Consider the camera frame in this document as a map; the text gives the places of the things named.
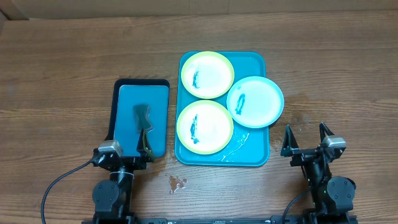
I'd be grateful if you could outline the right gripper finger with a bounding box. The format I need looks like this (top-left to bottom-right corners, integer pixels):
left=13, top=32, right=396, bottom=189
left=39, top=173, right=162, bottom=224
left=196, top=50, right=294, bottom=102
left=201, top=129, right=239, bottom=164
left=319, top=122, right=334, bottom=146
left=280, top=124, right=299, bottom=157

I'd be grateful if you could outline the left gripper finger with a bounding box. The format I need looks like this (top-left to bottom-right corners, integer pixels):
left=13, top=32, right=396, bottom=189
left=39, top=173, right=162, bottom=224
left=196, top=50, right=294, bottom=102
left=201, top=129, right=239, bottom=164
left=105, top=133, right=123, bottom=156
left=137, top=129, right=155, bottom=162

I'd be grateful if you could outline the green and yellow sponge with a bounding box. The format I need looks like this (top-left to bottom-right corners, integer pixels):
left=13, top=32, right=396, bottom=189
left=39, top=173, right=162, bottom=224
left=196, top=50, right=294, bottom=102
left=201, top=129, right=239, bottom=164
left=133, top=104, right=153, bottom=132

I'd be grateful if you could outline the light blue plate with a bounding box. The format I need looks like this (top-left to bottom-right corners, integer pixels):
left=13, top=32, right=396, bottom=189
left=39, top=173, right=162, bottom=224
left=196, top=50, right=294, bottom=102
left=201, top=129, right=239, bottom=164
left=226, top=76, right=284, bottom=129

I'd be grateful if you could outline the yellow-green plate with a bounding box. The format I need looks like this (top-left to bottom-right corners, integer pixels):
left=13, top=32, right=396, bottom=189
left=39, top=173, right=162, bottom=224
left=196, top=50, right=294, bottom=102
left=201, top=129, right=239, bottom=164
left=176, top=100, right=234, bottom=155
left=180, top=51, right=235, bottom=99

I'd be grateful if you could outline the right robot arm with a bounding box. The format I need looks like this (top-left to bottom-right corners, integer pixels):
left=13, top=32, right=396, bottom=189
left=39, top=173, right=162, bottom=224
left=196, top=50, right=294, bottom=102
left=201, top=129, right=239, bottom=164
left=280, top=123, right=358, bottom=223

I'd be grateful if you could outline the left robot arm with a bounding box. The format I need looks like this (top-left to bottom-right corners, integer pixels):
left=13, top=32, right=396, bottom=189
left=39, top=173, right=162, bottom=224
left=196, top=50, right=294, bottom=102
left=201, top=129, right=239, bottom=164
left=92, top=129, right=155, bottom=223

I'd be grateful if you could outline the small black tray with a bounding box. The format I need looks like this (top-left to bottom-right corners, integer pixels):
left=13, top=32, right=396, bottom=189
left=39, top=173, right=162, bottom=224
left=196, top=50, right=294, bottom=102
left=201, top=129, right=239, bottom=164
left=105, top=78, right=170, bottom=159

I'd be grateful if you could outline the blue mat in tray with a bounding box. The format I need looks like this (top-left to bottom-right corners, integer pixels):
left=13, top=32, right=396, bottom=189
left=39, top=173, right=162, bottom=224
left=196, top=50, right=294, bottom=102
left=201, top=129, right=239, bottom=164
left=113, top=85, right=169, bottom=157

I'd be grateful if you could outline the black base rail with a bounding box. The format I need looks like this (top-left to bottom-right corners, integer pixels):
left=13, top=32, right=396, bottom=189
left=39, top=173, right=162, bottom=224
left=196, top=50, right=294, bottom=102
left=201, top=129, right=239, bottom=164
left=81, top=215, right=358, bottom=224

